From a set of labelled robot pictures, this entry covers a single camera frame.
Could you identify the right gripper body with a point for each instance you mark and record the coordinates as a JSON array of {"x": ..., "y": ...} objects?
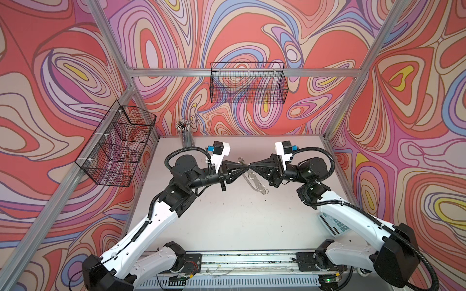
[{"x": 291, "y": 174}]

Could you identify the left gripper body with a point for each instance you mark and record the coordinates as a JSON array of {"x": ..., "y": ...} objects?
[{"x": 207, "y": 179}]

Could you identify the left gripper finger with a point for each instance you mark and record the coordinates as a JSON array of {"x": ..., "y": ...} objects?
[
  {"x": 232, "y": 166},
  {"x": 235, "y": 173}
]

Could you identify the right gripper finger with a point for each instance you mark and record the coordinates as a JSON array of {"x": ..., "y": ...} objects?
[
  {"x": 265, "y": 164},
  {"x": 264, "y": 172}
]

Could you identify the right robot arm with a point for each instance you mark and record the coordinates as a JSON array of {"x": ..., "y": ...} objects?
[{"x": 391, "y": 251}]

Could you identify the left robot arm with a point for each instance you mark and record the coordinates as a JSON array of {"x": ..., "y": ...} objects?
[{"x": 164, "y": 209}]

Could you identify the metal cup of pens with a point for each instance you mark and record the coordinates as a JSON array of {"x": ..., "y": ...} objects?
[{"x": 184, "y": 130}]

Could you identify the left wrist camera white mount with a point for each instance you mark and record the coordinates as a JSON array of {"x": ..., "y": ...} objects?
[{"x": 217, "y": 153}]

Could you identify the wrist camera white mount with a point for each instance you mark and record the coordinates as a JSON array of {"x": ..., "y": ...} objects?
[
  {"x": 285, "y": 151},
  {"x": 217, "y": 153}
]

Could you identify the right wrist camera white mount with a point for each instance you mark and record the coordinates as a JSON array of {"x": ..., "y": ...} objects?
[{"x": 285, "y": 151}]

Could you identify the black wire basket back wall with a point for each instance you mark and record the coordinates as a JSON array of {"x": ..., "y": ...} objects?
[{"x": 244, "y": 82}]

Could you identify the black wire basket wall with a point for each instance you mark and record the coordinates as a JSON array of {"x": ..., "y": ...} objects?
[
  {"x": 244, "y": 82},
  {"x": 117, "y": 145}
]

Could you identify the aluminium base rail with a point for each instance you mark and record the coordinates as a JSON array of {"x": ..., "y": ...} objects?
[{"x": 236, "y": 263}]

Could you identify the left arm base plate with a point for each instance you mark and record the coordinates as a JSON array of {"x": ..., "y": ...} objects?
[{"x": 189, "y": 263}]

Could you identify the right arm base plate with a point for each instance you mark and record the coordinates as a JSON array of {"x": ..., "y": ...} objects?
[{"x": 309, "y": 262}]

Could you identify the black wire basket left wall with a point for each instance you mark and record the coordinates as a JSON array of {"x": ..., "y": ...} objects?
[{"x": 117, "y": 145}]

